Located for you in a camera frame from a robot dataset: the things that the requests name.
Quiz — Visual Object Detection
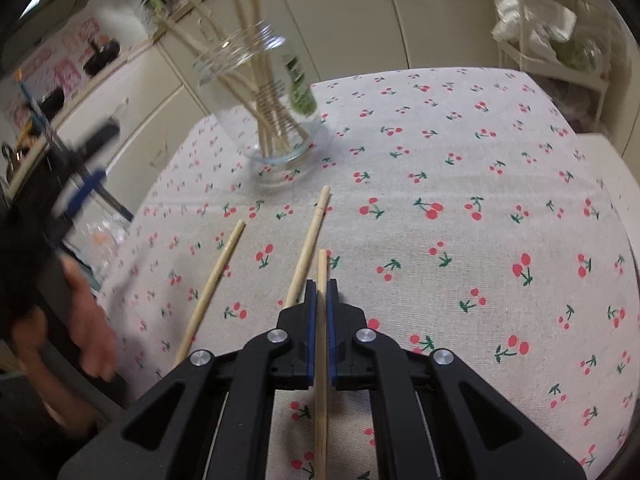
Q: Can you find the small black pot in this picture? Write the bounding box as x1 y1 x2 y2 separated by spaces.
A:
42 87 67 117

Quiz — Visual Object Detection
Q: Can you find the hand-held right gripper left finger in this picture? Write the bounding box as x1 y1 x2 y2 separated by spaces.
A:
57 280 318 480

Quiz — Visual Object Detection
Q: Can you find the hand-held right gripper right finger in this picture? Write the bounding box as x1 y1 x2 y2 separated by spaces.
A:
326 279 586 480

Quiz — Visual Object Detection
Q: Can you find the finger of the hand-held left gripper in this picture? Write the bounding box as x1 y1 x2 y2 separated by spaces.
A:
64 122 122 162
49 170 107 222

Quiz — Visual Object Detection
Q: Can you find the bunch of wooden chopsticks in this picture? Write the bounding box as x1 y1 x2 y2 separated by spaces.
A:
150 0 311 158

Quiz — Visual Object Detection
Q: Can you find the clear glass jar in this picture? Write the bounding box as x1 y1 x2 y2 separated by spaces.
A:
192 20 324 167

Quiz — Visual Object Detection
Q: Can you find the white plastic bag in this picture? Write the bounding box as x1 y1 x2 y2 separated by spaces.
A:
492 0 577 47

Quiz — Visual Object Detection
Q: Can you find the cherry print tablecloth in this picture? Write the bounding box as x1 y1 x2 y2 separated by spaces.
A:
95 67 640 480

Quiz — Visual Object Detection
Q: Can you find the white shelf rack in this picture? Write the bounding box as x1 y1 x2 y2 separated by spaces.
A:
492 0 609 137

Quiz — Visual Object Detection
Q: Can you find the person's left hand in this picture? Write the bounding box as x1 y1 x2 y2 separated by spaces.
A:
7 259 119 433

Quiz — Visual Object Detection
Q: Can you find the cream kitchen base cabinet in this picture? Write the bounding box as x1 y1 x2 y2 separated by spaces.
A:
50 0 501 186

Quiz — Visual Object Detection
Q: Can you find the clear plastic bin bag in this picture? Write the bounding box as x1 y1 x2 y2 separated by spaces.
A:
75 215 131 286

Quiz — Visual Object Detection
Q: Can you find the black wok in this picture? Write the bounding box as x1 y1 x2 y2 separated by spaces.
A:
82 40 122 75

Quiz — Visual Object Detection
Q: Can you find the wooden chopstick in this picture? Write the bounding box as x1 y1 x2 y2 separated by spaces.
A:
175 219 247 365
314 249 329 480
284 185 332 309

